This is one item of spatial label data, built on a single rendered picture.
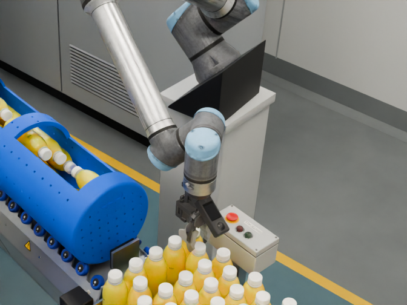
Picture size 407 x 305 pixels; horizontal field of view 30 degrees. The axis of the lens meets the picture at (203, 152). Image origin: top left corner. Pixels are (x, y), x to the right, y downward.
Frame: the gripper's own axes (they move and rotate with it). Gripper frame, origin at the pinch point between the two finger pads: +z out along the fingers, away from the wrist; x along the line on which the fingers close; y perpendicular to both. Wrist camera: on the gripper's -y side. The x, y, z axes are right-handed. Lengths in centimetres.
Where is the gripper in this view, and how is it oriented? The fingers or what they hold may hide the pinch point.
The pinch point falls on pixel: (199, 245)
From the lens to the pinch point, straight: 219.7
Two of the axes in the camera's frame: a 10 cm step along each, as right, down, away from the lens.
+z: -0.7, 8.1, 5.8
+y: -6.8, -4.6, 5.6
